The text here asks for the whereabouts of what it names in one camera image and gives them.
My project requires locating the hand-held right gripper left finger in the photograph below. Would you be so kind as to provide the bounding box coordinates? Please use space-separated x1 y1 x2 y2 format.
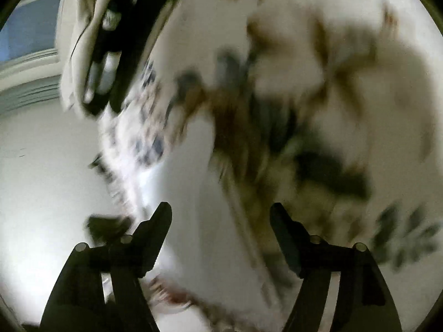
39 201 173 332

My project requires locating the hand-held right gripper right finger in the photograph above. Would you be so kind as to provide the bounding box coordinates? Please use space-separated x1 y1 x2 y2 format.
269 203 404 332

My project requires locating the white t-shirt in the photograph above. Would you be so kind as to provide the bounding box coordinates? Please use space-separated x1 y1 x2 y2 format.
138 111 288 332

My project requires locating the floral bed sheet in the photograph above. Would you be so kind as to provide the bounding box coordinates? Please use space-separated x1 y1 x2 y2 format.
90 0 443 332

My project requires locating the beige folded garment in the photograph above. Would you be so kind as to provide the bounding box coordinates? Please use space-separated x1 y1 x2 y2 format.
57 0 139 111

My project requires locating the window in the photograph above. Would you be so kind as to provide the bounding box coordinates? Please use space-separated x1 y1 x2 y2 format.
0 0 70 111

